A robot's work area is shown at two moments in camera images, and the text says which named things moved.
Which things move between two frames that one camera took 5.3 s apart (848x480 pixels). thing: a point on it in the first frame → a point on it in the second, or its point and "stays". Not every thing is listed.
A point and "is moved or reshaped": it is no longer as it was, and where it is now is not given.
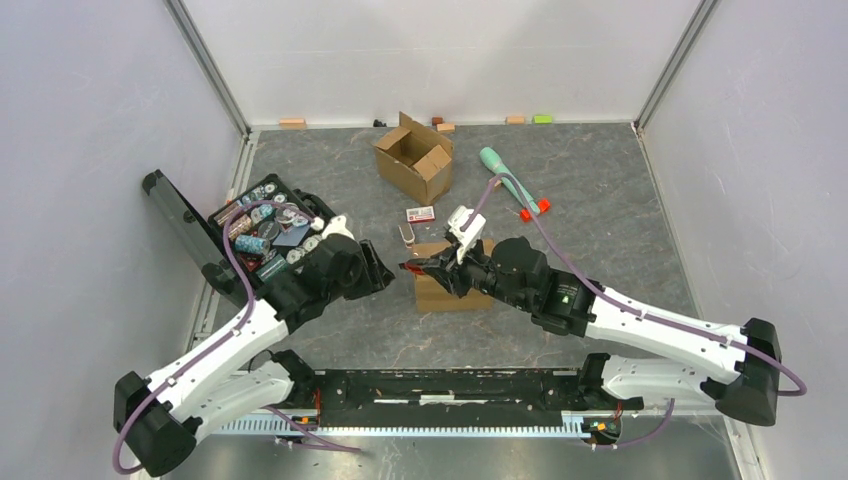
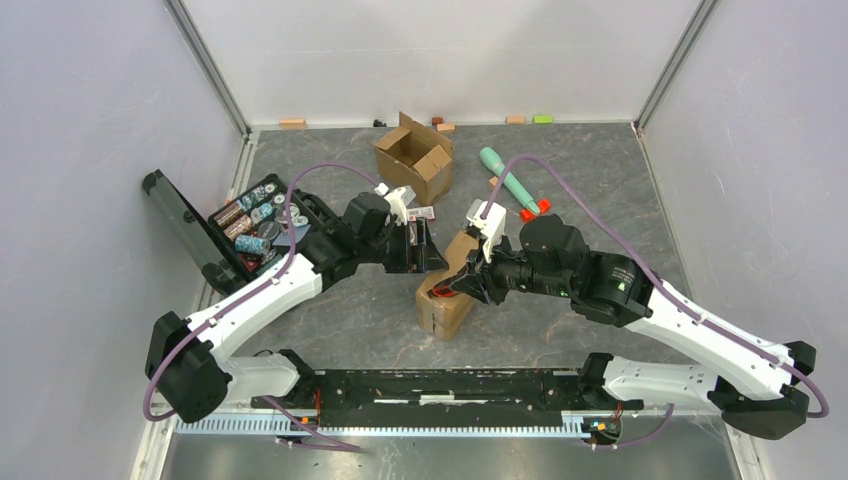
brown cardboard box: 433,295 is moved or reshaped
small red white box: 420,214 stays
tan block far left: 292,123 stays
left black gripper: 374,276 → 416,258
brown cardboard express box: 416,160 stays
